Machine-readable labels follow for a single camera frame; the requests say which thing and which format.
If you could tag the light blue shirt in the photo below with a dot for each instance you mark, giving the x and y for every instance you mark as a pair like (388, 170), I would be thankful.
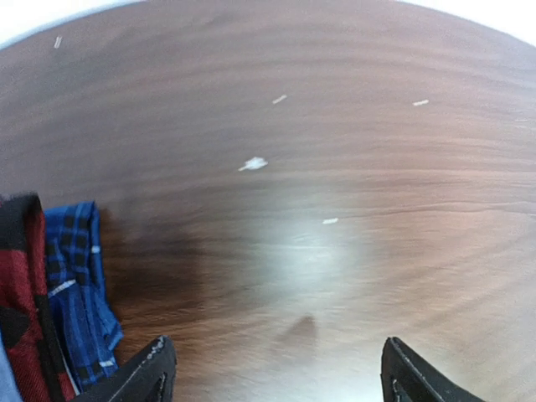
(9, 389)

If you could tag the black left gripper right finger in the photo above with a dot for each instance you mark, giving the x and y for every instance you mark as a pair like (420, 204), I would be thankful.
(406, 376)

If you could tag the red plaid shirt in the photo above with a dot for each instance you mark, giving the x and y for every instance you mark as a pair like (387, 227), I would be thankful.
(27, 328)

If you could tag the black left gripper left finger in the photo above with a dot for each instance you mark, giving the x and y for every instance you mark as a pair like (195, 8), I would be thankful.
(147, 376)

